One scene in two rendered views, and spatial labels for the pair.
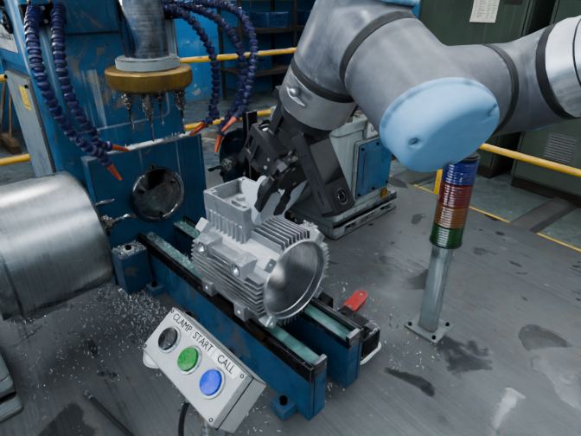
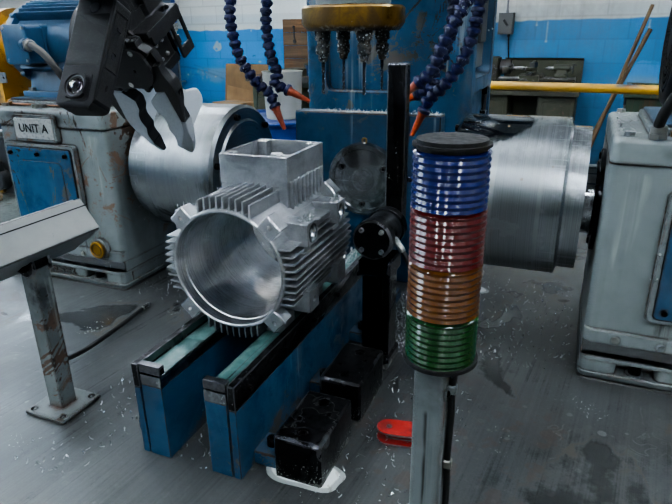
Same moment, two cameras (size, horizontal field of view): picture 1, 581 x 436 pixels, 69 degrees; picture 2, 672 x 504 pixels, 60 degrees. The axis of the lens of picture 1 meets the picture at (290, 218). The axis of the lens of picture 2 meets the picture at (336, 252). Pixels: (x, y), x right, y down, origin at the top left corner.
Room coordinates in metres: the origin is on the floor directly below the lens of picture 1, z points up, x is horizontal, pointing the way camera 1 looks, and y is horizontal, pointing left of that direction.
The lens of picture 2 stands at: (0.49, -0.68, 1.29)
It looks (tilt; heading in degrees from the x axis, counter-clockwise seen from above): 21 degrees down; 66
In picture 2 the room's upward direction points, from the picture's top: 1 degrees counter-clockwise
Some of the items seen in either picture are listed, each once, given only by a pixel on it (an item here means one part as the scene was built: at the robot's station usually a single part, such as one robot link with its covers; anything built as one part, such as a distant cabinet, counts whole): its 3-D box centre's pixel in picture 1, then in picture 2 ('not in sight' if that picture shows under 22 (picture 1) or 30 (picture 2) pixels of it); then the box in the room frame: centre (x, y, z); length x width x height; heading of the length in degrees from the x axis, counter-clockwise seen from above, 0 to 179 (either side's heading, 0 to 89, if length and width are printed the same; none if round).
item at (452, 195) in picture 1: (455, 190); (446, 233); (0.74, -0.32, 1.14); 0.06 x 0.06 x 0.04
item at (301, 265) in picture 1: (259, 258); (264, 244); (0.70, 0.06, 1.02); 0.20 x 0.19 x 0.19; 45
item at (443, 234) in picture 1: (447, 231); (440, 333); (0.74, -0.32, 1.05); 0.06 x 0.06 x 0.04
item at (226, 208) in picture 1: (244, 209); (274, 172); (0.73, 0.09, 1.11); 0.12 x 0.11 x 0.07; 45
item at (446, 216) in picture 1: (451, 211); (443, 284); (0.74, -0.32, 1.10); 0.06 x 0.06 x 0.04
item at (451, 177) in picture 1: (460, 168); (450, 177); (0.74, -0.32, 1.19); 0.06 x 0.06 x 0.04
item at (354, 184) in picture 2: (158, 195); (362, 179); (0.99, 0.34, 1.02); 0.15 x 0.02 x 0.15; 134
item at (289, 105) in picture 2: not in sight; (280, 94); (1.49, 2.32, 0.99); 0.24 x 0.22 x 0.24; 128
